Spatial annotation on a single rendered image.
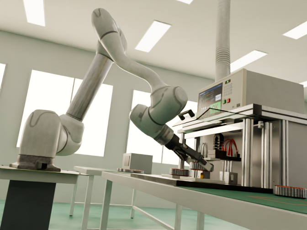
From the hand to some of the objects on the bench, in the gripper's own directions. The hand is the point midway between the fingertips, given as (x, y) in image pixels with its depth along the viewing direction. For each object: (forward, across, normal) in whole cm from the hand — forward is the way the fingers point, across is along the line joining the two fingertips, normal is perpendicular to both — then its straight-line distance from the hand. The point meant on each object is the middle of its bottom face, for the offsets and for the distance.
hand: (200, 165), depth 124 cm
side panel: (+40, +20, +13) cm, 46 cm away
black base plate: (+6, -12, -7) cm, 15 cm away
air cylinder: (+17, 0, +2) cm, 17 cm away
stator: (+3, -24, -5) cm, 25 cm away
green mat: (+25, +52, +5) cm, 58 cm away
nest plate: (+4, 0, -6) cm, 7 cm away
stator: (+20, +34, +2) cm, 39 cm away
